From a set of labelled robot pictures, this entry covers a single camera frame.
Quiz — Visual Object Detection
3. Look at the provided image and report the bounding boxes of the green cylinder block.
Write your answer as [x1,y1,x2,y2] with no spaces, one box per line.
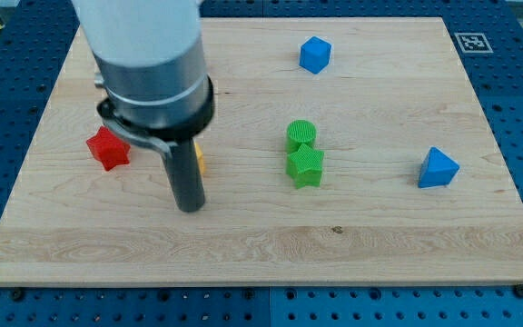
[285,120,317,154]

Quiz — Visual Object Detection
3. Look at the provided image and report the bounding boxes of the yellow hexagon block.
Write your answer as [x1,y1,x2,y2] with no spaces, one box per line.
[194,143,206,174]

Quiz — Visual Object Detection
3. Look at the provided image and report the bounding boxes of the black clamp ring with bracket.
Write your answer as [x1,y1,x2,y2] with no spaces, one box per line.
[97,75,215,159]

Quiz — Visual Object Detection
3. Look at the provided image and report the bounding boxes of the red star block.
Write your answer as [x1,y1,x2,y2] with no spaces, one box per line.
[85,126,131,171]

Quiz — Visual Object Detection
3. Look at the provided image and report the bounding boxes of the blue cube block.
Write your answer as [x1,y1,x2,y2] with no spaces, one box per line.
[299,36,331,74]

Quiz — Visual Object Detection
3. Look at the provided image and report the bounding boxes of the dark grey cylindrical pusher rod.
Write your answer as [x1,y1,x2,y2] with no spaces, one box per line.
[163,139,205,213]

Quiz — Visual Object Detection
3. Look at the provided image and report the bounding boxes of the black and white fiducial marker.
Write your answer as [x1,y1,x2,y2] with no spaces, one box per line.
[455,32,493,54]

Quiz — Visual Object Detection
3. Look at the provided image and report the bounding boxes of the blue triangular prism block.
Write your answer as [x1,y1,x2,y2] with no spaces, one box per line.
[418,147,460,188]

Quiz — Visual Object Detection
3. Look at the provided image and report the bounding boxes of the light wooden board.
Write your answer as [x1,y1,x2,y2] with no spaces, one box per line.
[0,17,523,288]

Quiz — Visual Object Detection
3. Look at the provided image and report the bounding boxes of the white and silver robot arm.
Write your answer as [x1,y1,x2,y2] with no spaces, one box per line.
[72,0,215,213]

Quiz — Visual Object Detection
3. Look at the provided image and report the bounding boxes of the green star block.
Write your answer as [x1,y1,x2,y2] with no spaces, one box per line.
[286,144,324,189]

